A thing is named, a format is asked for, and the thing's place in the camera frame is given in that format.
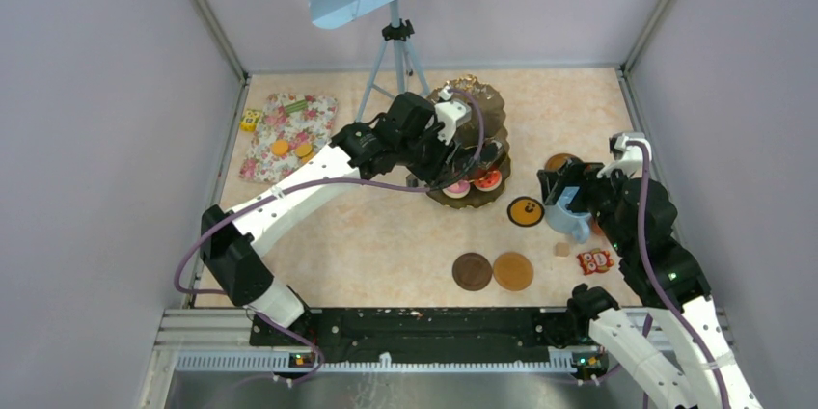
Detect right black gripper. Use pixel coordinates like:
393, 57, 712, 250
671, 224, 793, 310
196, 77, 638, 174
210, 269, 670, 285
536, 155, 634, 255

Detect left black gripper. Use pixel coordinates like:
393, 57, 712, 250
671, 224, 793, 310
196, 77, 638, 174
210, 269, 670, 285
397, 119, 462, 187

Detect orange sprinkled donut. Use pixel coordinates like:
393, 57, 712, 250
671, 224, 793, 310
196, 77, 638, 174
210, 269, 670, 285
473, 169, 503, 192

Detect pink frosted donut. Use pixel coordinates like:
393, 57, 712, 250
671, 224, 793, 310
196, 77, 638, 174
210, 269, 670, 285
442, 180, 471, 199

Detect yellow round biscuit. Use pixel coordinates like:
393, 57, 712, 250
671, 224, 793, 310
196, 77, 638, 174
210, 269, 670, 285
301, 152, 315, 164
294, 143, 314, 159
270, 140, 290, 156

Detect green layered cake slice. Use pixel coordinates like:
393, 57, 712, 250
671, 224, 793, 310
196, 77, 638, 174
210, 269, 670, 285
282, 98, 309, 115

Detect black metal tongs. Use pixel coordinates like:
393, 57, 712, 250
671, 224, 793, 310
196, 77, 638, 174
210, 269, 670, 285
440, 140, 507, 189

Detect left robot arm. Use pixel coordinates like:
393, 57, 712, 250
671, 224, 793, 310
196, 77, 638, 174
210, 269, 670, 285
194, 87, 485, 345

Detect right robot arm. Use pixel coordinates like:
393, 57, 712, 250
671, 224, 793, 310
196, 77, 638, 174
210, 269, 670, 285
537, 159, 761, 408

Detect light blue mug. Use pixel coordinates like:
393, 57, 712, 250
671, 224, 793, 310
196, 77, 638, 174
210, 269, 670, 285
544, 186, 591, 244

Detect large wooden saucer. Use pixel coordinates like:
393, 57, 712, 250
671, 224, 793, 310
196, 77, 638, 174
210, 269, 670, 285
543, 152, 580, 172

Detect black orange round coaster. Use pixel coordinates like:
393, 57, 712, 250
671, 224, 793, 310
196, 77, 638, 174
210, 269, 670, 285
506, 196, 545, 228

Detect small wooden cube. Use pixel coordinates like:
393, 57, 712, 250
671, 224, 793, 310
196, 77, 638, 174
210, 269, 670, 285
554, 242, 571, 258

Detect three-tier glass cake stand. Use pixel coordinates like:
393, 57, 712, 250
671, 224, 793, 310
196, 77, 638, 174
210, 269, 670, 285
426, 74, 511, 209

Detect red snack packet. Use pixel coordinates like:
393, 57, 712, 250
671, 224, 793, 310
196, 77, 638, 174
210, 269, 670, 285
576, 249, 615, 276

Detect light brown round coaster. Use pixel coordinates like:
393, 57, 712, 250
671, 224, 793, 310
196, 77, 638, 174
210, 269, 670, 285
493, 252, 534, 291

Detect blue tripod stand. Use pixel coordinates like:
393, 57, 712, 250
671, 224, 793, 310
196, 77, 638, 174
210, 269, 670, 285
355, 0, 431, 122

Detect floral serving tray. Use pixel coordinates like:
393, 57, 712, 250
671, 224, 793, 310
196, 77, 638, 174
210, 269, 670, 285
239, 93, 338, 185

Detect dark brown round coaster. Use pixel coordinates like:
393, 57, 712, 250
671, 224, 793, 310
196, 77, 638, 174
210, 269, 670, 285
451, 252, 493, 291

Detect yellow dice block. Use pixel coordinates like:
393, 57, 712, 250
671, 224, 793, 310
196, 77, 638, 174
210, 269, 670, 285
239, 109, 263, 133

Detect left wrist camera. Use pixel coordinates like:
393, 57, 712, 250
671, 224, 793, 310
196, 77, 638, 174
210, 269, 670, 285
434, 86, 472, 145

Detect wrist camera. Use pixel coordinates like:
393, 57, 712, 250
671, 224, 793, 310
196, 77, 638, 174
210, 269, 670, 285
434, 86, 472, 145
596, 131, 652, 178

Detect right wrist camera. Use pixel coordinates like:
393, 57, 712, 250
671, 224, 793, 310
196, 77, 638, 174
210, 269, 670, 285
596, 131, 652, 178

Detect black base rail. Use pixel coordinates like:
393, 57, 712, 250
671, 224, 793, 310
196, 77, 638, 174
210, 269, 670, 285
156, 307, 679, 374

